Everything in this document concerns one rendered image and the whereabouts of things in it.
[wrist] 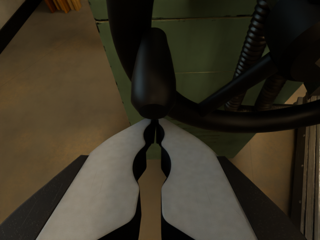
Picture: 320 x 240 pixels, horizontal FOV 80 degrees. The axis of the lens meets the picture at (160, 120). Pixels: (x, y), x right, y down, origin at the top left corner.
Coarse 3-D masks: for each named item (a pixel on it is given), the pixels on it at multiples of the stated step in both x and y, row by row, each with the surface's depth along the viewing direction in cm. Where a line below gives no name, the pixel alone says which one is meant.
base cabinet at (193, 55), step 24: (96, 24) 32; (168, 24) 32; (192, 24) 32; (216, 24) 32; (240, 24) 32; (192, 48) 36; (216, 48) 36; (240, 48) 36; (120, 72) 41; (192, 72) 41; (216, 72) 41; (120, 96) 49; (192, 96) 49; (288, 96) 49; (216, 144) 76; (240, 144) 77
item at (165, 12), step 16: (96, 0) 28; (160, 0) 29; (176, 0) 29; (192, 0) 29; (208, 0) 29; (224, 0) 29; (240, 0) 29; (256, 0) 29; (96, 16) 31; (160, 16) 31; (176, 16) 31; (192, 16) 31; (208, 16) 31; (224, 16) 31
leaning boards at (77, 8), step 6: (48, 0) 149; (54, 0) 151; (60, 0) 147; (66, 0) 153; (72, 0) 150; (78, 0) 154; (48, 6) 151; (54, 6) 156; (60, 6) 155; (66, 6) 153; (72, 6) 155; (78, 6) 155; (66, 12) 155
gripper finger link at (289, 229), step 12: (228, 168) 8; (240, 180) 7; (240, 192) 7; (252, 192) 7; (240, 204) 6; (252, 204) 6; (264, 204) 6; (252, 216) 6; (264, 216) 6; (276, 216) 6; (252, 228) 6; (264, 228) 6; (276, 228) 6; (288, 228) 6
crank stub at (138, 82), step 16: (144, 32) 12; (160, 32) 12; (144, 48) 11; (160, 48) 11; (144, 64) 10; (160, 64) 10; (144, 80) 9; (160, 80) 9; (144, 96) 9; (160, 96) 9; (144, 112) 10; (160, 112) 10
